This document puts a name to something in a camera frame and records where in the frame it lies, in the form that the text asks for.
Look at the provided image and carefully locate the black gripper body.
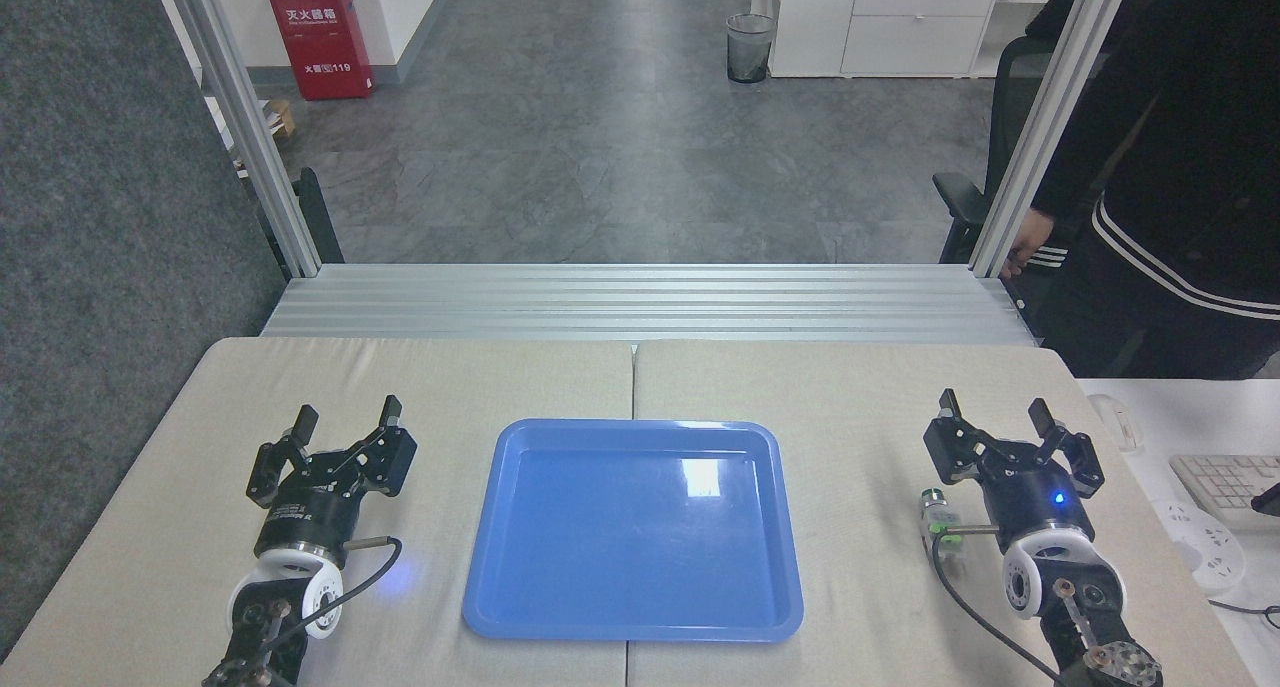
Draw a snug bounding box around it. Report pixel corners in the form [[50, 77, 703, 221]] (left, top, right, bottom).
[[254, 465, 372, 560], [984, 465, 1097, 546]]

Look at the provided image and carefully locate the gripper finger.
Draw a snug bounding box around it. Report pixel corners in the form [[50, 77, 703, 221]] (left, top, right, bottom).
[[247, 404, 320, 509], [921, 388, 1003, 485], [328, 395, 419, 499], [1026, 398, 1107, 499]]

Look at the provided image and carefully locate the switch part with green tab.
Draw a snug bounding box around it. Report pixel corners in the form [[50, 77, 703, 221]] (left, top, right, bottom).
[[919, 486, 965, 550]]

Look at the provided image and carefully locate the blue plastic tray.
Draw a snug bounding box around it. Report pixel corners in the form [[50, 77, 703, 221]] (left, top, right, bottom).
[[461, 418, 805, 643]]

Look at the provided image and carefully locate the person's hand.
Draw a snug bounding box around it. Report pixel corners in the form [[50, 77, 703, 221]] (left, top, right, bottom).
[[999, 212, 1057, 281]]

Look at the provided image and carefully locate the white computer mouse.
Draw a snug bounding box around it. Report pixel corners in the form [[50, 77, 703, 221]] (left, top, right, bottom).
[[1088, 394, 1144, 455]]

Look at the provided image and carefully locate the beige table pad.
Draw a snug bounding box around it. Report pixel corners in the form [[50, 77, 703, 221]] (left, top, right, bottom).
[[626, 339, 1257, 687], [0, 338, 635, 687]]

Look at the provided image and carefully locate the white keyboard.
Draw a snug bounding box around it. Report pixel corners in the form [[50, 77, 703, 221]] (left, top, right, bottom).
[[1168, 453, 1280, 534]]

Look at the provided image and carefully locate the white power strip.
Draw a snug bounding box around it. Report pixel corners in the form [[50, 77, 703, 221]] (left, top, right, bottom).
[[1150, 498, 1248, 594]]

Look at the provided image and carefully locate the grey felt partition panel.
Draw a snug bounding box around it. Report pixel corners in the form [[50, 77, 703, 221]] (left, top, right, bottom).
[[0, 0, 291, 658]]

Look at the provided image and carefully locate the ribbed aluminium platform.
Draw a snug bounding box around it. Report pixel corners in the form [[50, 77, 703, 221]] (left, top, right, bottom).
[[260, 263, 1038, 347]]

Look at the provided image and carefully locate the person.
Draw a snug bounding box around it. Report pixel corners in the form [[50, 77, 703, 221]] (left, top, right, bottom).
[[1000, 0, 1280, 381]]

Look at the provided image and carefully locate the black office chair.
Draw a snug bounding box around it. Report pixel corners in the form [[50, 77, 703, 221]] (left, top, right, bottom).
[[932, 35, 1063, 265]]

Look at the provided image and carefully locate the red fire extinguisher box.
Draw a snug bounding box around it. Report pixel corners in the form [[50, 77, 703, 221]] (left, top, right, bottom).
[[263, 0, 375, 102]]

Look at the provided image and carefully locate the white drawer cabinet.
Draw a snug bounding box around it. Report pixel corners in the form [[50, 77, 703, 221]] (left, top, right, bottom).
[[752, 0, 1007, 79]]

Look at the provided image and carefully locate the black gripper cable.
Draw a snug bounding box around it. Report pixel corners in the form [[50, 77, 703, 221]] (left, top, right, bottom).
[[262, 535, 404, 658], [930, 527, 1063, 686]]

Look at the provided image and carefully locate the thin black cable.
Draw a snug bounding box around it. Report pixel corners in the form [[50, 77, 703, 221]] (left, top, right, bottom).
[[1208, 598, 1280, 630]]

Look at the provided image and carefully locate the silver aluminium post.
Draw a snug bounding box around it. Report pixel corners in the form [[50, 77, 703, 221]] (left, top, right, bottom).
[[968, 0, 1139, 279], [158, 0, 323, 279]]

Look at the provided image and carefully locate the wire mesh waste bin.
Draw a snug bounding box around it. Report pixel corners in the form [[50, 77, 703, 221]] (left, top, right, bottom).
[[725, 13, 776, 85]]

